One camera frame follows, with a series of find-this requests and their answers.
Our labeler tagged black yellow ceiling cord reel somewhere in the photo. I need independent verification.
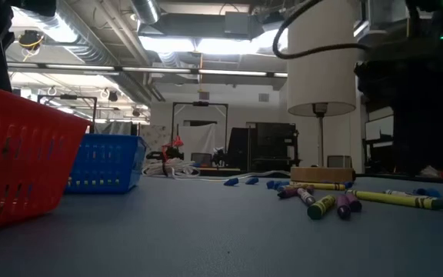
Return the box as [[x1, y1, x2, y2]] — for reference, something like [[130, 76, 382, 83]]
[[17, 29, 45, 51]]

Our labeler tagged red plastic basket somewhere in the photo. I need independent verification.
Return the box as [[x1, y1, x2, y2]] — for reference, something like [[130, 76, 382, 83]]
[[0, 80, 92, 232]]

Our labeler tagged black equipment rack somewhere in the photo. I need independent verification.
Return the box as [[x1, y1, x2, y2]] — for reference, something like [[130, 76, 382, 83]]
[[227, 122, 301, 173]]

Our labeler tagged long ceiling light fixture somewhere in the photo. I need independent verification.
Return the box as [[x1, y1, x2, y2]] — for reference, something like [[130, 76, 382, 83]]
[[5, 61, 288, 78]]

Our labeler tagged small grey box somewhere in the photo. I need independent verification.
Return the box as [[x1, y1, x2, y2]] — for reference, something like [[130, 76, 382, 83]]
[[327, 155, 353, 169]]

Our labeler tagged yellow crayon with green tip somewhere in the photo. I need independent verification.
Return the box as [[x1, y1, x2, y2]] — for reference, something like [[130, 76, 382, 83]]
[[346, 189, 443, 211], [307, 195, 337, 221]]

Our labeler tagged white board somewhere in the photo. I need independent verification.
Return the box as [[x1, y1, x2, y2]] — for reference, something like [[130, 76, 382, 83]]
[[365, 115, 395, 142]]

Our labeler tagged small black metal frame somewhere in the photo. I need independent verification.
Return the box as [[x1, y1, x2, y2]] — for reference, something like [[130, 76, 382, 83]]
[[36, 94, 98, 135]]

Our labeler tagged red object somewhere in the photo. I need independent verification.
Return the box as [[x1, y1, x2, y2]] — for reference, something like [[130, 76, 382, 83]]
[[162, 135, 185, 162]]

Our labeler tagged purple crayon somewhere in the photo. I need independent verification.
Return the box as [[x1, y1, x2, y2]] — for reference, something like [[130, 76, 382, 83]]
[[297, 187, 317, 207], [277, 185, 315, 200], [335, 194, 351, 221], [346, 193, 363, 213]]

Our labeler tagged silver ceiling air duct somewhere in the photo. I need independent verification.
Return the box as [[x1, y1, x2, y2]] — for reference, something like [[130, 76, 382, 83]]
[[21, 0, 161, 105]]

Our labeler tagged blue-grey table mat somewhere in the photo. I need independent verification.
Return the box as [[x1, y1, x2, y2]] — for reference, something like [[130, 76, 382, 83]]
[[0, 175, 443, 277]]

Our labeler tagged black gantry frame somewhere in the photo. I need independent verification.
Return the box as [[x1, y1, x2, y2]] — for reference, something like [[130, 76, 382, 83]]
[[171, 102, 230, 170]]

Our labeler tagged blue plastic basket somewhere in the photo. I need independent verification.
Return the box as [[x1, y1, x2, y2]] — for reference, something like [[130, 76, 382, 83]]
[[64, 133, 148, 195]]

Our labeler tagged white-shade wooden-base table lamp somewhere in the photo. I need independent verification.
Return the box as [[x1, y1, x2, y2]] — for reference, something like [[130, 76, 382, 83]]
[[286, 0, 358, 184]]

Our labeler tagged white lamp power cord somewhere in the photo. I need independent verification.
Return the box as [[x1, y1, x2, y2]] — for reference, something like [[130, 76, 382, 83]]
[[141, 159, 294, 182]]

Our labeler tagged white hanging sheet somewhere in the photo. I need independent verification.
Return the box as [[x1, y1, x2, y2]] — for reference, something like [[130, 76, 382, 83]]
[[178, 122, 217, 162]]

